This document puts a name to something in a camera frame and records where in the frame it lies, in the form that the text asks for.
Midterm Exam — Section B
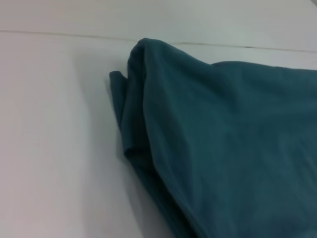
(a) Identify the teal t-shirt with FREE print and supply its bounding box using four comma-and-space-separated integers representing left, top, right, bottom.
108, 37, 317, 238

